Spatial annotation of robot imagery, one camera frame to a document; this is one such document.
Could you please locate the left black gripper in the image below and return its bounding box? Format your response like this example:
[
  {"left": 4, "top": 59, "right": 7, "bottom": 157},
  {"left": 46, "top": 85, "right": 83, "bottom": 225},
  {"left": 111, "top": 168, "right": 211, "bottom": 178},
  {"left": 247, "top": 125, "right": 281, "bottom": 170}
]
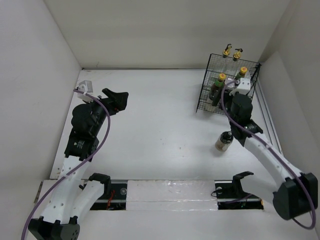
[{"left": 84, "top": 88, "right": 128, "bottom": 136}]

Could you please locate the silver lid jar blue label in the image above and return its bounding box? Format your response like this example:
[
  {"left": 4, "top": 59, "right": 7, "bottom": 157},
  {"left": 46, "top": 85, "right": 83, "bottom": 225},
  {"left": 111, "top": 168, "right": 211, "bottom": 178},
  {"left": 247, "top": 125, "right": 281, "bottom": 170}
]
[{"left": 224, "top": 77, "right": 236, "bottom": 91}]

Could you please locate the dark sauce glass cruet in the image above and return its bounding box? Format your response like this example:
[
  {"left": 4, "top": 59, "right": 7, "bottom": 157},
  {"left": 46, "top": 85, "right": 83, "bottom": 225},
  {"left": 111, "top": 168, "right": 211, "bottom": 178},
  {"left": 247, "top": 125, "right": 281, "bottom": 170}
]
[{"left": 220, "top": 43, "right": 232, "bottom": 74}]

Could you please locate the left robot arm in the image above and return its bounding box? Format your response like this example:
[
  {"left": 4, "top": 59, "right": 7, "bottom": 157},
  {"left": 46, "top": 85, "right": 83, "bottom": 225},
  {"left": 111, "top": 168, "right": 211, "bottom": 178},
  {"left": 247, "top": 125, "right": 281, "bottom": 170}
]
[{"left": 21, "top": 87, "right": 129, "bottom": 240}]

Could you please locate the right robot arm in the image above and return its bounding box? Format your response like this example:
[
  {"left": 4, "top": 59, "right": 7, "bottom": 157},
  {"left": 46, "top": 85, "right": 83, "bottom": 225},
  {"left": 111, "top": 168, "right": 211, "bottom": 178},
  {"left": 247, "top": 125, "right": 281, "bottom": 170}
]
[{"left": 219, "top": 88, "right": 318, "bottom": 229}]

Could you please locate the black cap brown spice jar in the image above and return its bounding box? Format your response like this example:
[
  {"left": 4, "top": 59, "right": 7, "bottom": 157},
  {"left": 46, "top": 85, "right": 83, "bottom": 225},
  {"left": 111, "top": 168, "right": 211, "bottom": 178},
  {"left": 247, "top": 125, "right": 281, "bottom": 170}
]
[{"left": 215, "top": 131, "right": 234, "bottom": 152}]

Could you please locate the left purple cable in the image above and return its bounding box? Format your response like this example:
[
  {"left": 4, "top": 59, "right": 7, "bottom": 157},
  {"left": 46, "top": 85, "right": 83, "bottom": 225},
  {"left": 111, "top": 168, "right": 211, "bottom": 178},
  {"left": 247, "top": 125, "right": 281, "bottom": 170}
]
[{"left": 21, "top": 88, "right": 113, "bottom": 240}]

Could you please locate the purple cable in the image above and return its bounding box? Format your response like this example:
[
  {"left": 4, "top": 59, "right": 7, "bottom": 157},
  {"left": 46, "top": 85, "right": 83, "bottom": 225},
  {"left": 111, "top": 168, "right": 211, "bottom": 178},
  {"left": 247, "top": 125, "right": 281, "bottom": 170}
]
[
  {"left": 221, "top": 79, "right": 317, "bottom": 230},
  {"left": 21, "top": 88, "right": 113, "bottom": 240}
]

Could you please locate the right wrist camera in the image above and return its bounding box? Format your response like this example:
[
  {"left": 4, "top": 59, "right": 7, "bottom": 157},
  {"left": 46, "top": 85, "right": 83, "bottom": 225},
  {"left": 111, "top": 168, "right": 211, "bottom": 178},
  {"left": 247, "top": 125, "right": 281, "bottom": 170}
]
[{"left": 229, "top": 77, "right": 251, "bottom": 96}]

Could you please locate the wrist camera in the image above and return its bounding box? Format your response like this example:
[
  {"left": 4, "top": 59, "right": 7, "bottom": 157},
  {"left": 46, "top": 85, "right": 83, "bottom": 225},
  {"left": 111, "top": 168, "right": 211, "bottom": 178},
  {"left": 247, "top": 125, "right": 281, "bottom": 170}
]
[
  {"left": 77, "top": 80, "right": 93, "bottom": 103},
  {"left": 229, "top": 77, "right": 251, "bottom": 96}
]

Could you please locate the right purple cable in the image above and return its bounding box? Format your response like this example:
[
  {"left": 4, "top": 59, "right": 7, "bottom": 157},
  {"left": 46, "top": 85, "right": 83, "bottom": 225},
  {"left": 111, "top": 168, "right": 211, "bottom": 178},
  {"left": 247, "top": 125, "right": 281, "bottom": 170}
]
[{"left": 221, "top": 79, "right": 317, "bottom": 230}]

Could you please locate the black wire rack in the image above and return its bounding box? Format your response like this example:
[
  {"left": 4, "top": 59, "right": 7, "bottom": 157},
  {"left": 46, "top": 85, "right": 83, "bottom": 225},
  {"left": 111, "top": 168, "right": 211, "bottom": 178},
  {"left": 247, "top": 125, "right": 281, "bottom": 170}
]
[{"left": 194, "top": 52, "right": 262, "bottom": 116}]

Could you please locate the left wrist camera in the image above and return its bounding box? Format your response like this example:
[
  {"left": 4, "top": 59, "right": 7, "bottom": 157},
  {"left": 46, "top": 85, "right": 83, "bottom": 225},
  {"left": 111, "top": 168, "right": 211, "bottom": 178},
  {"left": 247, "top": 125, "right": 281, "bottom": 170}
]
[{"left": 77, "top": 80, "right": 93, "bottom": 103}]

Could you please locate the metal base rail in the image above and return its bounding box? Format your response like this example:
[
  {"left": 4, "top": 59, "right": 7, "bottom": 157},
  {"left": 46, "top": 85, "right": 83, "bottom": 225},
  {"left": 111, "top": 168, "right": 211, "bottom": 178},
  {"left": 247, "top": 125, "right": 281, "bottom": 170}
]
[{"left": 92, "top": 180, "right": 264, "bottom": 211}]

